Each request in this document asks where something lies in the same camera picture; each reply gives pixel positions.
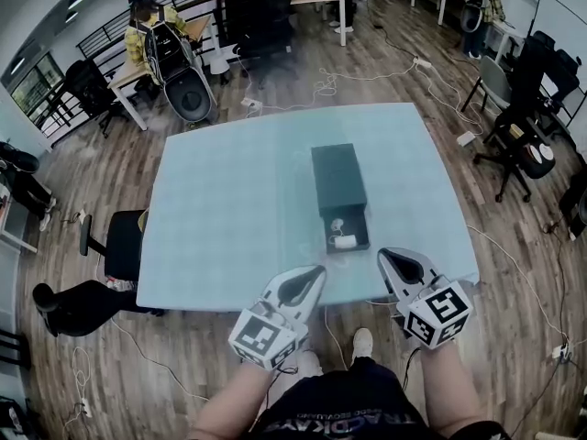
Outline person's right white shoe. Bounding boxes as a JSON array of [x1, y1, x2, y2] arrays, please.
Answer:
[[352, 327, 375, 362]]

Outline person's dark trousers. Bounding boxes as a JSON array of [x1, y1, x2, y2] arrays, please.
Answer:
[[346, 356, 398, 387]]

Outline person's black printed shirt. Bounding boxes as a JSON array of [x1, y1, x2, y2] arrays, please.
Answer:
[[249, 368, 510, 440]]

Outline person's white shoe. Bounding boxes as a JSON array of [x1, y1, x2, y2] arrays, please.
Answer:
[[296, 349, 325, 379], [352, 327, 375, 362]]

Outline black office chair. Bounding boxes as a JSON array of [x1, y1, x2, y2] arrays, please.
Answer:
[[520, 29, 582, 126], [30, 208, 166, 339], [233, 0, 297, 91], [472, 107, 559, 204], [63, 59, 129, 139]]

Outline white cable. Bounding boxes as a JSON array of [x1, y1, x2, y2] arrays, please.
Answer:
[[111, 317, 211, 402], [323, 306, 350, 371], [313, 61, 417, 99], [466, 224, 570, 346]]

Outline person's left white shoe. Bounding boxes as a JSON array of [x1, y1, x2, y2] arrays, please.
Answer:
[[296, 349, 325, 379]]

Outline grey chair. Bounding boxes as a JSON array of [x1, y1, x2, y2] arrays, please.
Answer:
[[460, 55, 514, 117]]

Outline light blue tablecloth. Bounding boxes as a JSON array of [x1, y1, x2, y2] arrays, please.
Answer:
[[135, 102, 482, 314]]

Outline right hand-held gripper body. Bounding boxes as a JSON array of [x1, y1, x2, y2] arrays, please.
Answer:
[[393, 277, 474, 352]]

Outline dark window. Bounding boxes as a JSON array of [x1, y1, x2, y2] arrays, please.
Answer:
[[7, 52, 82, 139]]

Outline person's right forearm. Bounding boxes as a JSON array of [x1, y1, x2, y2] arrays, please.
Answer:
[[416, 339, 485, 437]]

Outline white backpack shell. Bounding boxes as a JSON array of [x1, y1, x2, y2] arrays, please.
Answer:
[[460, 2, 482, 34]]

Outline whiteboard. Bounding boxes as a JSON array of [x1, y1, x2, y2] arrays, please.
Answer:
[[526, 0, 587, 98]]

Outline clear plastic bottle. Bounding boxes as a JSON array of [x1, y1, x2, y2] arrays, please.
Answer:
[[105, 277, 139, 293]]

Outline black metal railing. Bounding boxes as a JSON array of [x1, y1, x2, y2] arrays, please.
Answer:
[[75, 0, 216, 63]]

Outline dark grey drawer box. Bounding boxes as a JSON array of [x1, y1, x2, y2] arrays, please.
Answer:
[[310, 142, 371, 256]]

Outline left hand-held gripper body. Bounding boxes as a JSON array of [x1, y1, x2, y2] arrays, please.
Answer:
[[227, 294, 311, 371]]

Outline person's left forearm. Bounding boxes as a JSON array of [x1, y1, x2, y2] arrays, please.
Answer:
[[187, 362, 281, 440]]

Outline grey backpack shell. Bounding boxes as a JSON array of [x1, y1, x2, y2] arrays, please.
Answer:
[[144, 19, 220, 124]]

